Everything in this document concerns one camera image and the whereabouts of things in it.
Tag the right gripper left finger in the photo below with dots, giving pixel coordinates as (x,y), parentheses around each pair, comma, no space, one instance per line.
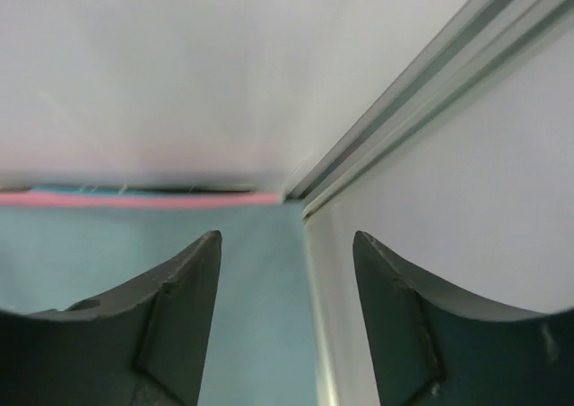
(142,343)

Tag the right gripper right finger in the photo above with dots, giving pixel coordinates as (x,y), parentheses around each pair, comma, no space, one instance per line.
(434,343)

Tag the blue-grey t shirt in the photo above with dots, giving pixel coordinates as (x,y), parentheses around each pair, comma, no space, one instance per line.
(261,347)

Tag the folded pink t shirt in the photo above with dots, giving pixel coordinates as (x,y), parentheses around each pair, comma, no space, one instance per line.
(136,201)

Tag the right aluminium frame post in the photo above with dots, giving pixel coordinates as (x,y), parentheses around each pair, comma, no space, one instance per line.
(477,41)

